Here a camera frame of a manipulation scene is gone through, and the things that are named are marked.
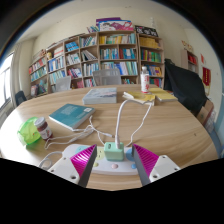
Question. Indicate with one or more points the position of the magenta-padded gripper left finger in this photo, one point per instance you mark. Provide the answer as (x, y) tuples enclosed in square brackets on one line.
[(61, 166)]

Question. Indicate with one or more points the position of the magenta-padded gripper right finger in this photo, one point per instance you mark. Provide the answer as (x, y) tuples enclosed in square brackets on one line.
[(165, 165)]

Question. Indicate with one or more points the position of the green charger block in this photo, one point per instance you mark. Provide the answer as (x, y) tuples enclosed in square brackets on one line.
[(113, 153)]

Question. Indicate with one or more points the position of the small jar red label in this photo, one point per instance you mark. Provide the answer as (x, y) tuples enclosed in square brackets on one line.
[(43, 128)]

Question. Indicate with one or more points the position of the green plastic bag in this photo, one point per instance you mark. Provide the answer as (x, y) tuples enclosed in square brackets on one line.
[(27, 132)]

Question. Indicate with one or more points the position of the teal book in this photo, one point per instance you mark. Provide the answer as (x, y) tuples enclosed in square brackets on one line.
[(70, 116)]

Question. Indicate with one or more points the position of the white power strip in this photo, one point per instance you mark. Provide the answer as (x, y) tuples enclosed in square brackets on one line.
[(113, 166)]

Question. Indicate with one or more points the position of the cardboard box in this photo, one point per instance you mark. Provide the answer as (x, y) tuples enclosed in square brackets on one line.
[(205, 113)]

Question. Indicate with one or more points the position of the yellow flat book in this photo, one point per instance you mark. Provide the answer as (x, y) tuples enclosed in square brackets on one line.
[(163, 95)]

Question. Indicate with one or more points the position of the yellow open book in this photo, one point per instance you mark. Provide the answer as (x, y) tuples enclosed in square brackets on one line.
[(140, 97)]

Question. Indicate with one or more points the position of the dark office chair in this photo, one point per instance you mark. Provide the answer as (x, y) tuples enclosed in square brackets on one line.
[(20, 98)]

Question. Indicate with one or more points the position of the grey book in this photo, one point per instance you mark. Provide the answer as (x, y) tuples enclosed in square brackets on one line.
[(100, 95)]

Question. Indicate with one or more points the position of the black cloth cover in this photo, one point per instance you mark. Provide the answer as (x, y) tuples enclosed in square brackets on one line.
[(185, 86)]

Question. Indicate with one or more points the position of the narrow grey mesh chair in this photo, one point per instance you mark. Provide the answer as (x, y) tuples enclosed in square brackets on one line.
[(63, 84)]

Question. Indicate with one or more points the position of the white bottle red label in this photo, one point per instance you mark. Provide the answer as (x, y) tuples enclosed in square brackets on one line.
[(145, 81)]

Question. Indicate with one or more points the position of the wide grey mesh chair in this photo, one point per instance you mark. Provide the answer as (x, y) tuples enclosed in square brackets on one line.
[(106, 77)]

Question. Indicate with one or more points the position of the window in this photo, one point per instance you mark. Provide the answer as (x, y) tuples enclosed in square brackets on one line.
[(5, 83)]

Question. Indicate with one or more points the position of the wooden bookshelf unit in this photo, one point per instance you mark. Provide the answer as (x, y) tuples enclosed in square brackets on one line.
[(110, 53)]

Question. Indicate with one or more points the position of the red wall hanging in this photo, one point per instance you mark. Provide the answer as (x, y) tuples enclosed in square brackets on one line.
[(206, 76)]

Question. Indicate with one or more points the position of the small wooden wall shelf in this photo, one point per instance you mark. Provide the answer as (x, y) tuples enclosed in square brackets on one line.
[(190, 61)]

